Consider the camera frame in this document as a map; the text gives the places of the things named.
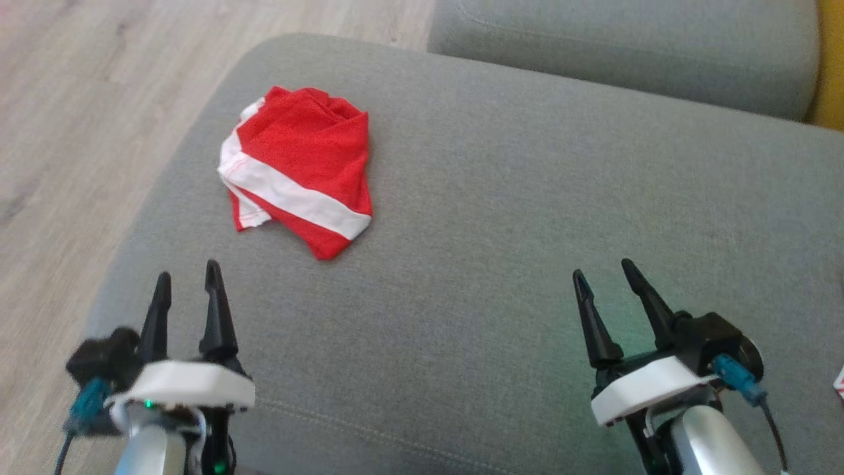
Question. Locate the grey sofa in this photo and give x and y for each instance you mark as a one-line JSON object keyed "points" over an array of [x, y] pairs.
{"points": [[494, 231]]}

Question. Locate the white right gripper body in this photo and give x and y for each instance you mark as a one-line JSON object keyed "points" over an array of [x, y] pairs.
{"points": [[646, 392]]}

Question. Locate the large yellow sofa cushion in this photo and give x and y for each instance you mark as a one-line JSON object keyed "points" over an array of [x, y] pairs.
{"points": [[832, 66]]}

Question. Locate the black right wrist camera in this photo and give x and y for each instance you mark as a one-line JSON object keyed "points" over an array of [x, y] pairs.
{"points": [[715, 336]]}

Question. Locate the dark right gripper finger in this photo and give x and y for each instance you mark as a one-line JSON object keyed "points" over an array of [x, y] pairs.
{"points": [[653, 307], [597, 323]]}

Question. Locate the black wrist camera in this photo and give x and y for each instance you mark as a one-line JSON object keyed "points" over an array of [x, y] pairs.
{"points": [[102, 356], [715, 336]]}

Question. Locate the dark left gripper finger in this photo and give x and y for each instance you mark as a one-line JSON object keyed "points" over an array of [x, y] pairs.
{"points": [[217, 316], [157, 323]]}

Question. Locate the grey sofa back cushion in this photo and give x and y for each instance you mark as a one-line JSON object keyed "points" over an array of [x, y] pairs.
{"points": [[626, 46]]}

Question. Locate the red Bulls 23 jersey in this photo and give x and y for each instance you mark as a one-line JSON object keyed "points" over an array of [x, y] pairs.
{"points": [[839, 382]]}

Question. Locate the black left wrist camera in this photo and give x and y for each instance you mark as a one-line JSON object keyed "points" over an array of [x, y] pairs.
{"points": [[102, 356]]}

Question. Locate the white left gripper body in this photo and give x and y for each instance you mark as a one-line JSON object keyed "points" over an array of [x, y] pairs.
{"points": [[184, 382]]}

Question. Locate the red shorts with white stripe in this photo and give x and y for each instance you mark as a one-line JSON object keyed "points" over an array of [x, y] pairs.
{"points": [[303, 145]]}

